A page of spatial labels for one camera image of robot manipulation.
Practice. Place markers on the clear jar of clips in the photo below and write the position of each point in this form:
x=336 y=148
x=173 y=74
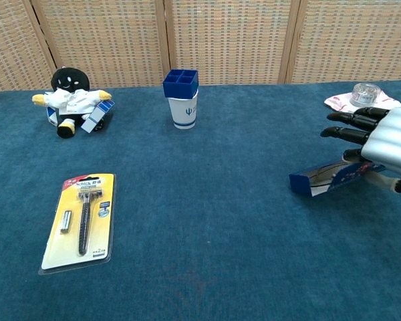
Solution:
x=366 y=95

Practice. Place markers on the blue shallow box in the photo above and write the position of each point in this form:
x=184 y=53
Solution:
x=299 y=182

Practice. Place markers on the yellow razor blister pack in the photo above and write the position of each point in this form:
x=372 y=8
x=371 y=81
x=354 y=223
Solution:
x=87 y=214

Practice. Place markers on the black-headed plush doll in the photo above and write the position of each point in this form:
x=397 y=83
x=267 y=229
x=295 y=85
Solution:
x=70 y=100

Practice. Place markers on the blue carpet table cover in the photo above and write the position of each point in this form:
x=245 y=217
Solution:
x=200 y=200

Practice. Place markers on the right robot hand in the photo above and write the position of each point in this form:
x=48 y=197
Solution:
x=391 y=140

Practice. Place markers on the blue white snake cube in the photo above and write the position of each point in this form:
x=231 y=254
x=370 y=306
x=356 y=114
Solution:
x=98 y=115

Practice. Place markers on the black eyeglasses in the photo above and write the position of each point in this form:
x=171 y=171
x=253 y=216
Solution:
x=321 y=175

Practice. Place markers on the blue divided organizer box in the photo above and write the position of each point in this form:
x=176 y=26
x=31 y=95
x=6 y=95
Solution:
x=180 y=87

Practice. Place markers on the bamboo folding screen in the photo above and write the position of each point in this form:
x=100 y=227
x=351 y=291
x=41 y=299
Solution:
x=230 y=40

